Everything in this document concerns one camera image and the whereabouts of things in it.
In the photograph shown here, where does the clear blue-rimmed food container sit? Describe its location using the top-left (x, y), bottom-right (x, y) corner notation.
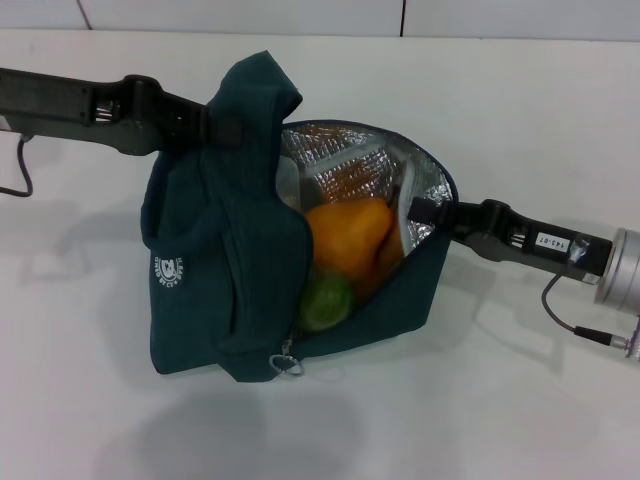
top-left (276, 153), bottom-right (304, 211)

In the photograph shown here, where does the dark teal insulated lunch bag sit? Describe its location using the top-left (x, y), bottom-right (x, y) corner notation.
top-left (140, 49), bottom-right (457, 329)

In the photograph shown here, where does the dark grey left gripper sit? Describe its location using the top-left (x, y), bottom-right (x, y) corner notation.
top-left (0, 67), bottom-right (247, 157)

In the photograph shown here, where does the grey right gripper cable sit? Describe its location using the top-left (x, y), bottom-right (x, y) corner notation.
top-left (541, 272), bottom-right (632, 347)

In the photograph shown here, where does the green cucumber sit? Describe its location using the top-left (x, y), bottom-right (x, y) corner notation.
top-left (298, 272), bottom-right (355, 332)

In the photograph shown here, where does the grey left gripper cable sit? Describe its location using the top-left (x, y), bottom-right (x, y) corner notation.
top-left (0, 133), bottom-right (34, 197)

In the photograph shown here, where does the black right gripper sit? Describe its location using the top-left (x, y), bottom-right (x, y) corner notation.
top-left (406, 197), bottom-right (614, 286)

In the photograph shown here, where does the orange pear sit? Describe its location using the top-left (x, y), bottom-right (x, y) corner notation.
top-left (303, 197), bottom-right (406, 281)

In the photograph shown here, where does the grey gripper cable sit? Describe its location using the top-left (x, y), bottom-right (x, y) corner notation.
top-left (541, 272), bottom-right (632, 347)
top-left (0, 133), bottom-right (34, 197)

